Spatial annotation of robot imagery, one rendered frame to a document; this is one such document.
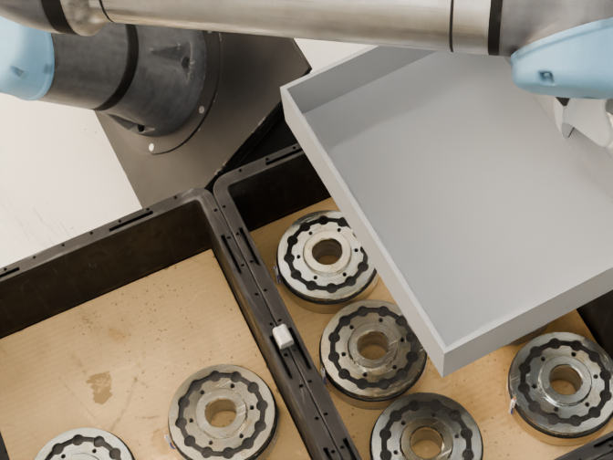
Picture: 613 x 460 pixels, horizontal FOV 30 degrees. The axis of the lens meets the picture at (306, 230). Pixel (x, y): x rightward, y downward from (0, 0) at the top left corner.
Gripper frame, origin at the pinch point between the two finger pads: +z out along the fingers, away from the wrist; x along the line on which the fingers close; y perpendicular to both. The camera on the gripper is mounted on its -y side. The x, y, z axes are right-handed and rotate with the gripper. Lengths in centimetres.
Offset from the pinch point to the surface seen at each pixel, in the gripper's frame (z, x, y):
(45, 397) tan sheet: 38, -40, -14
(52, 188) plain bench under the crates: 48, -26, -44
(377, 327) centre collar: 26.2, -11.7, -0.9
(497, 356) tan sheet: 27.3, -2.0, 6.6
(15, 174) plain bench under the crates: 49, -29, -48
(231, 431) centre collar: 30.8, -28.0, 0.6
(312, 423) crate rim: 23.1, -24.0, 6.0
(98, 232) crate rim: 25.2, -31.1, -21.2
